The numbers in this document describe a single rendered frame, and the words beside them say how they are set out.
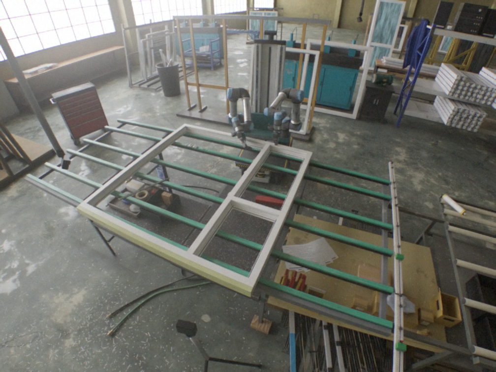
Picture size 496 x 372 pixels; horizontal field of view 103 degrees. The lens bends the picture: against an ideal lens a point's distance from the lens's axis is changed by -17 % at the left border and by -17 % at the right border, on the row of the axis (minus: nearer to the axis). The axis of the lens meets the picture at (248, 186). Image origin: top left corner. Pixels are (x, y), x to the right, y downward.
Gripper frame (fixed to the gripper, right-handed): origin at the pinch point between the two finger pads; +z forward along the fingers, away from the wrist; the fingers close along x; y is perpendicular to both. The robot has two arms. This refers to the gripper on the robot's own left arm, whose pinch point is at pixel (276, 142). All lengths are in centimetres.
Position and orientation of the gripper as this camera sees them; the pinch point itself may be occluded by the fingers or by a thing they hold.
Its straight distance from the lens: 238.2
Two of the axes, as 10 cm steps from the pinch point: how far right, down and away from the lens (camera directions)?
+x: 4.1, -6.0, 6.8
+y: 9.1, 2.7, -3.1
